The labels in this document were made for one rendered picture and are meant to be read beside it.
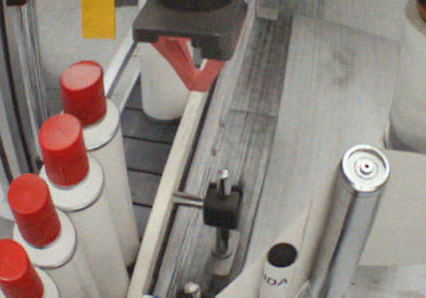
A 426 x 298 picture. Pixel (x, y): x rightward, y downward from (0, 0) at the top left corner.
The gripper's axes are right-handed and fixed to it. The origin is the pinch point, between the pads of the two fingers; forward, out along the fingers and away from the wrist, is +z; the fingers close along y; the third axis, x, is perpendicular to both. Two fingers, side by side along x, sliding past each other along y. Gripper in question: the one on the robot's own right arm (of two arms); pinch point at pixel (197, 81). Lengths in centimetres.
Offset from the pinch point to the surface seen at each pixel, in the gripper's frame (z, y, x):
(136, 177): 13.7, 0.8, 6.2
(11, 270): -7.0, -24.0, 5.2
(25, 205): -7.0, -19.1, 5.8
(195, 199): 10.6, -2.7, -0.3
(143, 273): 10.1, -11.7, 2.0
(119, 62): 5.5, 7.2, 9.4
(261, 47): 18.9, 28.1, -0.9
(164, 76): 7.4, 8.0, 5.2
